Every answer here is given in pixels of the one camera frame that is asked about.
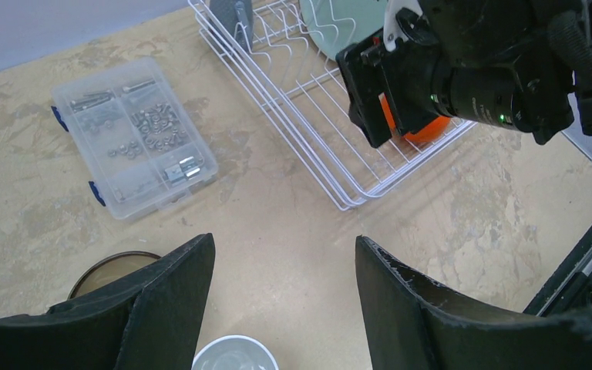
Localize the white wire dish rack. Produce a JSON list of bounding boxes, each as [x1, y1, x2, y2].
[[190, 1, 473, 210]]

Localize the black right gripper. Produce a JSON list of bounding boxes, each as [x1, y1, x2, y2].
[[335, 31, 451, 149]]

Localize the light green round plate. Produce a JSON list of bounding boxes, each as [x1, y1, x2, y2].
[[298, 0, 387, 60]]

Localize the pink flowered mug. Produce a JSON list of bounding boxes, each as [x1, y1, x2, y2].
[[192, 335, 279, 370]]

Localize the brown rimmed beige bowl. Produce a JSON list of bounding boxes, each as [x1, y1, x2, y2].
[[68, 251, 161, 300]]

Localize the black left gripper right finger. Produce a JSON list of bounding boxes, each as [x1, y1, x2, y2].
[[355, 236, 592, 369]]

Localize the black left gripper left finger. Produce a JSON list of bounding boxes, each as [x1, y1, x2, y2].
[[0, 234, 216, 369]]

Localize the black table edge rail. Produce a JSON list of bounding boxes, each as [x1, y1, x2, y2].
[[523, 148, 592, 318]]

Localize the grey printed mug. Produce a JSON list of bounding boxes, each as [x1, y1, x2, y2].
[[209, 0, 254, 52]]

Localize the clear plastic screw box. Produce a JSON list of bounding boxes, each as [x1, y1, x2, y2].
[[52, 57, 218, 221]]

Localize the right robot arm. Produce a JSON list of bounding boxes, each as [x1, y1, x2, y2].
[[335, 1, 592, 148]]

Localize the orange bowl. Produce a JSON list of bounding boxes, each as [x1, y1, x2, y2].
[[378, 93, 452, 144]]

